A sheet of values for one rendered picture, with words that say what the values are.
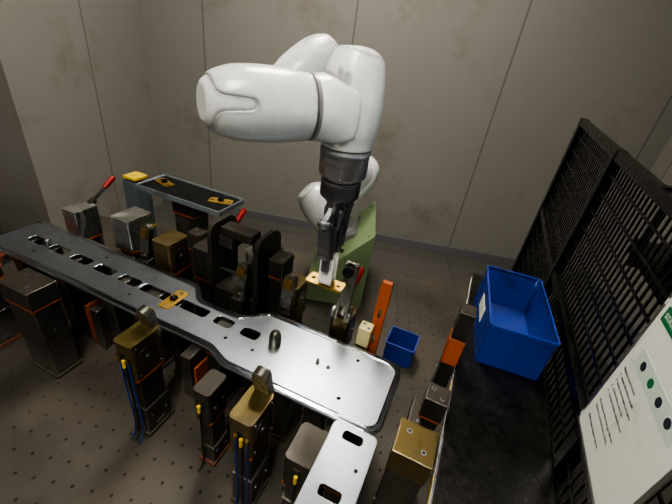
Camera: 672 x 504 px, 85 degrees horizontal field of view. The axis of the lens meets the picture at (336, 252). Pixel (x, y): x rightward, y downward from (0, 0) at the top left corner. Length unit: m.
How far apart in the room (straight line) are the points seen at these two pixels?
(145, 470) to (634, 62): 3.67
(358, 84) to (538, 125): 2.95
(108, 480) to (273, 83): 1.02
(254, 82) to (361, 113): 0.17
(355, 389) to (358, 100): 0.65
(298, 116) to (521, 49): 2.88
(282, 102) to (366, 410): 0.67
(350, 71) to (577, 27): 2.94
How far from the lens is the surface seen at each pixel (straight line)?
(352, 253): 1.47
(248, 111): 0.55
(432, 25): 3.23
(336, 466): 0.83
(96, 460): 1.25
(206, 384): 0.95
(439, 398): 0.88
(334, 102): 0.59
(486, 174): 3.48
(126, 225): 1.37
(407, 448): 0.81
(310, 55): 1.17
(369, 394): 0.93
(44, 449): 1.32
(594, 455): 0.82
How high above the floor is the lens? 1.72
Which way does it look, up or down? 31 degrees down
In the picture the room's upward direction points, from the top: 9 degrees clockwise
